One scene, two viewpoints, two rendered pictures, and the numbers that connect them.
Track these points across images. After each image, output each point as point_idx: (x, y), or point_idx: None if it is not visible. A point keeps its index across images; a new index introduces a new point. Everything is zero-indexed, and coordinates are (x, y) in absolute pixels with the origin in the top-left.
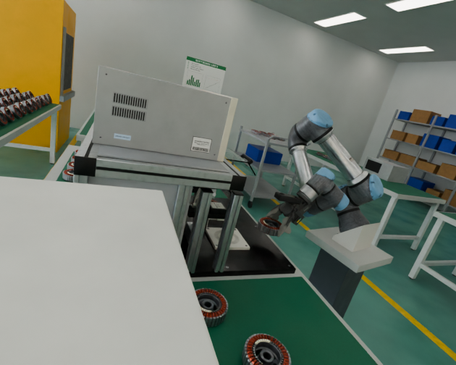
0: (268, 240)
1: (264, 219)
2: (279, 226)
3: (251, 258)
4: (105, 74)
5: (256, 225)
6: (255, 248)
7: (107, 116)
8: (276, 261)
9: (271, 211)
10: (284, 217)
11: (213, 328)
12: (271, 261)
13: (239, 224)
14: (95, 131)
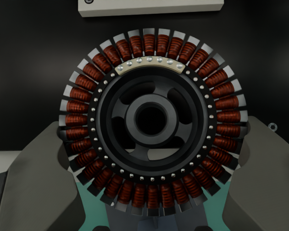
0: (148, 130)
1: (199, 84)
2: (108, 166)
3: (31, 4)
4: None
5: (282, 135)
6: (89, 43)
7: None
8: (15, 96)
9: None
10: (59, 214)
11: None
12: (16, 73)
13: (276, 48)
14: None
